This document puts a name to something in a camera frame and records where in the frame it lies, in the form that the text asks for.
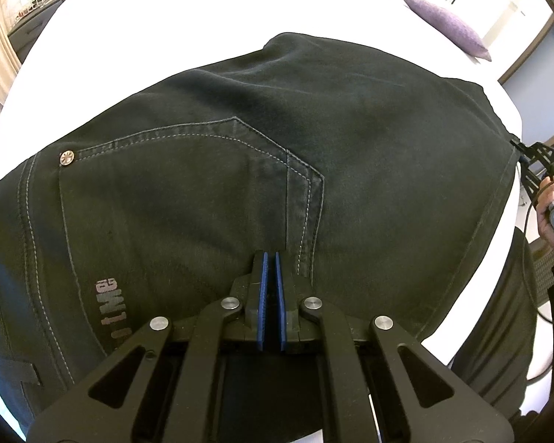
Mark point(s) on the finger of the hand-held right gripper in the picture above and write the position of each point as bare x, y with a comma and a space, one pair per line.
542, 150
532, 180

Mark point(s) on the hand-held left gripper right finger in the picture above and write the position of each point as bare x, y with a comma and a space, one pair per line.
280, 304

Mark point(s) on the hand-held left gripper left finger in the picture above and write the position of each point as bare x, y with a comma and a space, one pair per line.
261, 304

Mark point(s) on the black pants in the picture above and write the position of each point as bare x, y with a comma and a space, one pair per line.
212, 194

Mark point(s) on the grey woven seat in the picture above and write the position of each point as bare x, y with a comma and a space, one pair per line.
543, 277

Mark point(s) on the person's dark clothing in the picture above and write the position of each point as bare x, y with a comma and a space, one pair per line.
494, 314

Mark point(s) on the purple pillow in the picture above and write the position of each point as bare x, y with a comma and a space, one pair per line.
448, 23

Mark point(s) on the bed with white sheet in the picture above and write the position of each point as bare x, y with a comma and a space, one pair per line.
166, 32

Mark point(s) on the dark grey nightstand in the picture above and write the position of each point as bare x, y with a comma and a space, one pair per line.
37, 32

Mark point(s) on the white door with wooden frame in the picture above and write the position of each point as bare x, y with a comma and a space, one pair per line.
540, 83

